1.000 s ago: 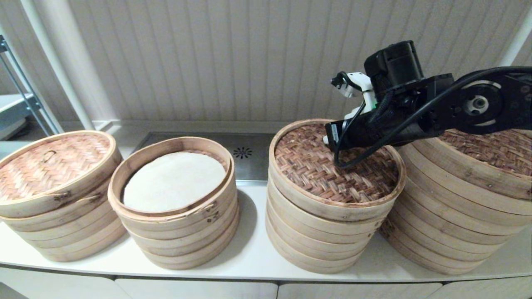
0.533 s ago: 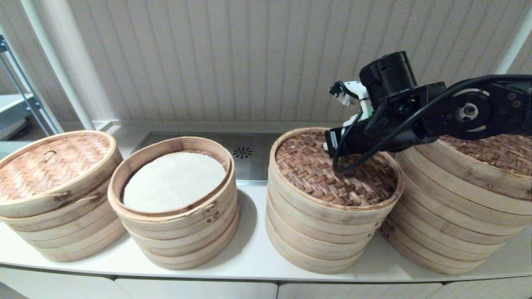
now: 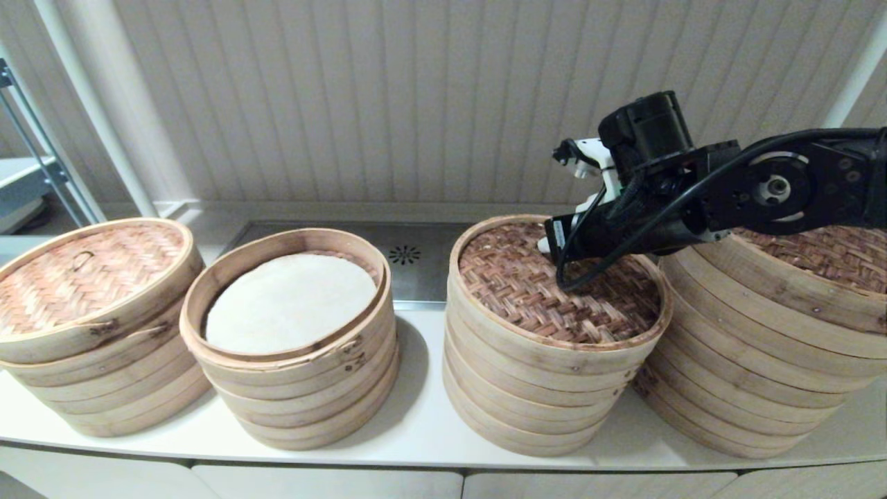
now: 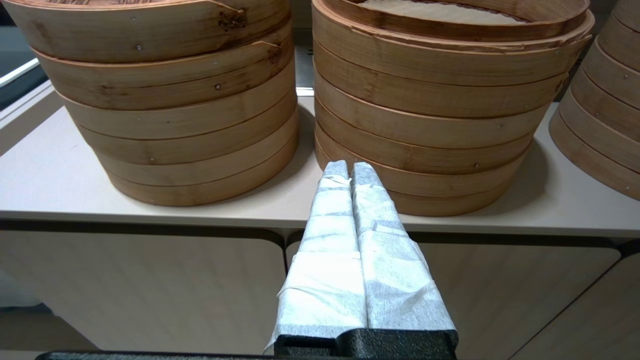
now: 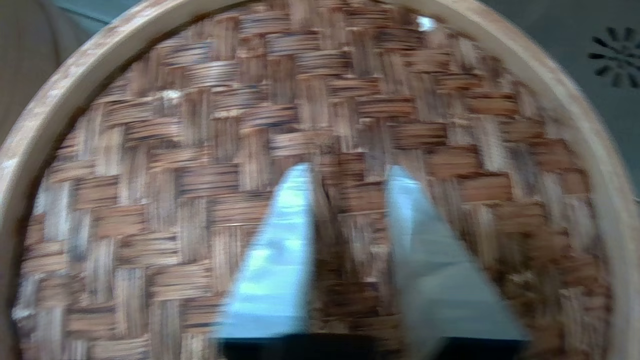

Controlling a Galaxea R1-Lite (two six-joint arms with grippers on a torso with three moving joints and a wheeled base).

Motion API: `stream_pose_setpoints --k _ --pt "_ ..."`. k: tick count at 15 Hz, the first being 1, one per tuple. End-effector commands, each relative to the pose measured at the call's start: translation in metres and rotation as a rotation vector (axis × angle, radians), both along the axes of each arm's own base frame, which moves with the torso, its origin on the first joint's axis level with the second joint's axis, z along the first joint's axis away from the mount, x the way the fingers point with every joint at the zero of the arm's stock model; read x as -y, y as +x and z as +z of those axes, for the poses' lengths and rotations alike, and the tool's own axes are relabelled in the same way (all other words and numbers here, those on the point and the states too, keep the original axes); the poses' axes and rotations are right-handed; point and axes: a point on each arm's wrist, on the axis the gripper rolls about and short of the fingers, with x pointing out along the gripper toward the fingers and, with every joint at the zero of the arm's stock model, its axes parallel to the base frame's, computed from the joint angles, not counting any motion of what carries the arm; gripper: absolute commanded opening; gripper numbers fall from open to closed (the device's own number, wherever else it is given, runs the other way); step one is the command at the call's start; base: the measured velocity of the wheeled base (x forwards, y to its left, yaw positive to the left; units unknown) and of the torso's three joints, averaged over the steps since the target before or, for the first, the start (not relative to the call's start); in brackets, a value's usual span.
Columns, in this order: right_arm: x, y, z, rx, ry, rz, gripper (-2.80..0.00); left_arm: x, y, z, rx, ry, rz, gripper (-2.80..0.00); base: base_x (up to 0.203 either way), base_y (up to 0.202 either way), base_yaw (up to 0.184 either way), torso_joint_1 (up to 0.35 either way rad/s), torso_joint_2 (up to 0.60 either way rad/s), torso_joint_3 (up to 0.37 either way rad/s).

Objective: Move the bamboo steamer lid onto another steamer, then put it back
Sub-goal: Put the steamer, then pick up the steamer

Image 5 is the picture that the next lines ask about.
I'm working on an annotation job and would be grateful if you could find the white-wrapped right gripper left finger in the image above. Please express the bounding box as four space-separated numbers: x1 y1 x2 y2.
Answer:
212 162 317 341

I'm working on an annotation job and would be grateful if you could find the dark woven bamboo steamer lid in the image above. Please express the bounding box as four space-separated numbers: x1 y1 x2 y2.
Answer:
0 0 640 360

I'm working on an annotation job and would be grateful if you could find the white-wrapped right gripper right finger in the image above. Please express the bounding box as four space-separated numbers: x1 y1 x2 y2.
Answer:
385 165 531 343

